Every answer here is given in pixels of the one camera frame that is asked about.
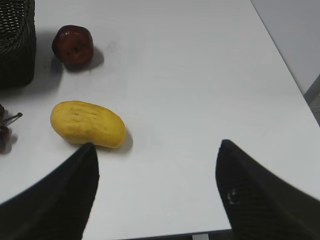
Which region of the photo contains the red apple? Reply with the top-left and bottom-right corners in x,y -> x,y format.
51,25 -> 94,67

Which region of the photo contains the purple grape bunch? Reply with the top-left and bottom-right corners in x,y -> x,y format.
0,104 -> 23,154

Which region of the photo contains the black wicker basket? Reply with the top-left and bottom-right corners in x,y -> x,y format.
0,0 -> 37,90

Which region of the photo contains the yellow mango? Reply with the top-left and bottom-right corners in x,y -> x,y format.
50,100 -> 127,148

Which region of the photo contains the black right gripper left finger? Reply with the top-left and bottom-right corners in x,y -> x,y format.
0,143 -> 100,240

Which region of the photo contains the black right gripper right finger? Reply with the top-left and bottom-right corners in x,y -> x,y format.
215,139 -> 320,240

